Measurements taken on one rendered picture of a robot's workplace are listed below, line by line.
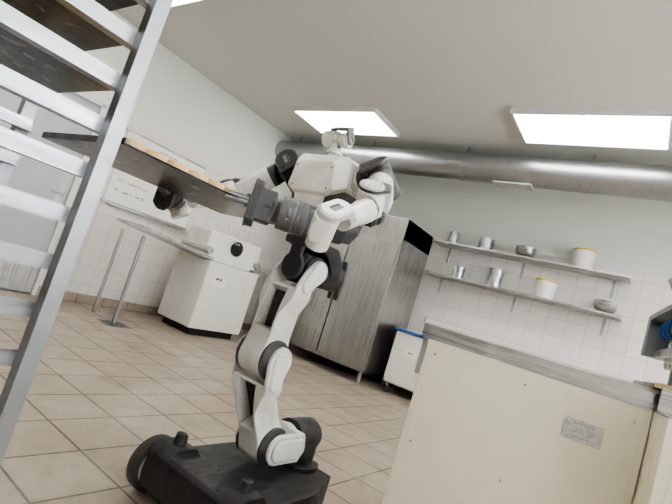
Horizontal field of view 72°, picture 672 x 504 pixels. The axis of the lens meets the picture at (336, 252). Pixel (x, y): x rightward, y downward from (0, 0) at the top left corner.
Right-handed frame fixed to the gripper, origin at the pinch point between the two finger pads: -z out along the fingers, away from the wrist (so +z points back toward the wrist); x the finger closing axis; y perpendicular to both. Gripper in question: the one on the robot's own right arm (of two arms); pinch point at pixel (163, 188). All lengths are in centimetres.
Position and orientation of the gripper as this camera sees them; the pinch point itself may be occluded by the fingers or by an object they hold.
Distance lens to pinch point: 155.6
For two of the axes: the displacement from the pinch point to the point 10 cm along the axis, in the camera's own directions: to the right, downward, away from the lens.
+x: 3.1, -9.5, 1.0
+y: 9.4, 3.2, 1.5
